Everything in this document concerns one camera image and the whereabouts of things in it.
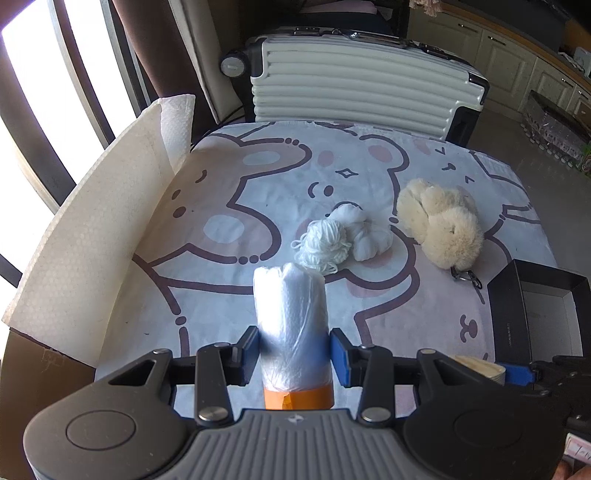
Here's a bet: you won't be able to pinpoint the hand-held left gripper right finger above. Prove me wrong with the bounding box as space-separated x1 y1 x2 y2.
329 327 504 423

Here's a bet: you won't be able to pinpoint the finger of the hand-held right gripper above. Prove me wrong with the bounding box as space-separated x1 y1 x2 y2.
505 356 566 398

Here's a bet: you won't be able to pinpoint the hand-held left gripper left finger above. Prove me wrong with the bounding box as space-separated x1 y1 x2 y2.
95 325 262 426

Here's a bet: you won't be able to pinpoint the round beige wooden disc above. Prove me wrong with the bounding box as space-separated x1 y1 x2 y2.
454 354 507 386

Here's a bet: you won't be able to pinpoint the white plastic bag roll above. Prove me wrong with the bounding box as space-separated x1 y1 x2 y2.
253 262 335 411

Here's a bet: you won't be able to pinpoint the black cardboard box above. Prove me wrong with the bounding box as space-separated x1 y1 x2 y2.
487 259 591 370

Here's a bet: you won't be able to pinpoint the white yarn ball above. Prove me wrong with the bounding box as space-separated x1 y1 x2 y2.
291 219 354 277

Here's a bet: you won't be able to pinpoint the white cloth bundle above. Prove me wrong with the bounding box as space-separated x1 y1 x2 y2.
327 202 394 263

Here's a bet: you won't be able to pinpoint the cream plush paw keychain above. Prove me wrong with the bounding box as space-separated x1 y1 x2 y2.
396 178 485 289

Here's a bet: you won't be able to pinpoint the bear printed blanket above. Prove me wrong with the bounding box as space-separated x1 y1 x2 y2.
95 120 559 416

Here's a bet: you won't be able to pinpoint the white foam sheet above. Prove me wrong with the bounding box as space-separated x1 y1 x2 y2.
2 95 197 370

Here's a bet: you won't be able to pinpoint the pack of water bottles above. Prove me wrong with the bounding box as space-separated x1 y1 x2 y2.
521 90 591 171

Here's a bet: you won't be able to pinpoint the white ribbed suitcase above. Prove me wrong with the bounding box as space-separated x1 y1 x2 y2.
219 25 490 148

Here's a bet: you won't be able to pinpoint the white upright panel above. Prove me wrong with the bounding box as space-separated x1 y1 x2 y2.
167 0 259 125

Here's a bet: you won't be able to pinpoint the brown curtain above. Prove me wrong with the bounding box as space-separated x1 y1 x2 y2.
111 0 204 100

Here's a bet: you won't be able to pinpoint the cream kitchen cabinets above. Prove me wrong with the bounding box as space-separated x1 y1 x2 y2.
409 0 591 125

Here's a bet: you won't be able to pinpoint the dark bag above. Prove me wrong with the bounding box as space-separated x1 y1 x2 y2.
299 0 408 37

